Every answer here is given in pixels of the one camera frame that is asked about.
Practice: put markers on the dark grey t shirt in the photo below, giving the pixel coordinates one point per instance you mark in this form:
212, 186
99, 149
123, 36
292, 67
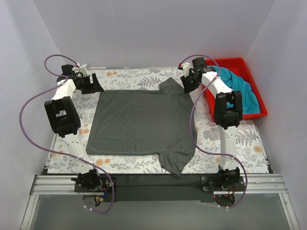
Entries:
144, 122

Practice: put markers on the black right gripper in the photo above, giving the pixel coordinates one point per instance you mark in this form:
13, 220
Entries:
189, 80

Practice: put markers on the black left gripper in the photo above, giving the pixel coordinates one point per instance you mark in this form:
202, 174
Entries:
88, 84

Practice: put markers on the teal t shirt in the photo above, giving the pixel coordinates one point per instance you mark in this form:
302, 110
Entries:
230, 81

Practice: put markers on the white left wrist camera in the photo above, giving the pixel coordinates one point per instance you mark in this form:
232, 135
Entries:
83, 69

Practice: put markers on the aluminium frame rail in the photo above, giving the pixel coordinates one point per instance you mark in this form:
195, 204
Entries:
54, 205

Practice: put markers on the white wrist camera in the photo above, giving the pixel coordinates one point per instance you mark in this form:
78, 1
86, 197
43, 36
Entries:
186, 68
83, 69

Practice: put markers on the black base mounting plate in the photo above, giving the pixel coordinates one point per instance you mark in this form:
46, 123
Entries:
159, 187

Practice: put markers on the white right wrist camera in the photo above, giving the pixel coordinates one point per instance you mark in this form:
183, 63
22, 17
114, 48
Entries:
186, 68

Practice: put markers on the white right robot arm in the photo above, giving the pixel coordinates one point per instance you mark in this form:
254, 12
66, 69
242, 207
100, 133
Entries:
227, 114

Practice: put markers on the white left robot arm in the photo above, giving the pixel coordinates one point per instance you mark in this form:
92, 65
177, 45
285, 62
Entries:
65, 121

